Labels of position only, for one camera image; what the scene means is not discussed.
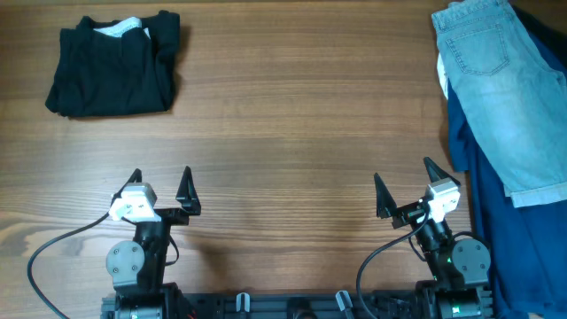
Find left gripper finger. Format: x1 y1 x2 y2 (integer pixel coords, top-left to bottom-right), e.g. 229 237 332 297
175 166 201 215
113 168 142 199

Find white rail clip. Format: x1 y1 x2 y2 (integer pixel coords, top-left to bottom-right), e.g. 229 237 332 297
236 292 251 314
335 290 354 319

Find folded black garment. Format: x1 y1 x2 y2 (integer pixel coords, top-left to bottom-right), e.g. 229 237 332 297
45 11 181 118

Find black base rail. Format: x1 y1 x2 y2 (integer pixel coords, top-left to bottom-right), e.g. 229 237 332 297
100 290 495 319

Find dark blue shirt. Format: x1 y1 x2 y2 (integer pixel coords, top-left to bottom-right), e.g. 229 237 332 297
447 33 567 319

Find light blue denim shorts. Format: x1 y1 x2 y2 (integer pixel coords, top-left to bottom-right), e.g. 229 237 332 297
431 0 566 207

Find white garment under pile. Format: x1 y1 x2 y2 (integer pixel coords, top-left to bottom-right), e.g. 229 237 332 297
437 54 448 99

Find left white rail clip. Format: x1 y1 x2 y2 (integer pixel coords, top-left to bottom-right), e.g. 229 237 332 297
236 292 251 314

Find right white rail clip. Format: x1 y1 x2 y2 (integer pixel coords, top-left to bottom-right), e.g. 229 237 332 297
335 290 354 319

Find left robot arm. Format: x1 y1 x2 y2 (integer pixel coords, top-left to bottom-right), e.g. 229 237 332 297
100 167 201 319

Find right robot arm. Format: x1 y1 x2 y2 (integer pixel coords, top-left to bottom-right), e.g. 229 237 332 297
374 157 493 318

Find black garment top right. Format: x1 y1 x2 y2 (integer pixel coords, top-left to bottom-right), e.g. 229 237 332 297
512 6 566 74

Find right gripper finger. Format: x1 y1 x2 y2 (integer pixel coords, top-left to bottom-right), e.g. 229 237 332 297
423 157 461 186
374 173 397 219

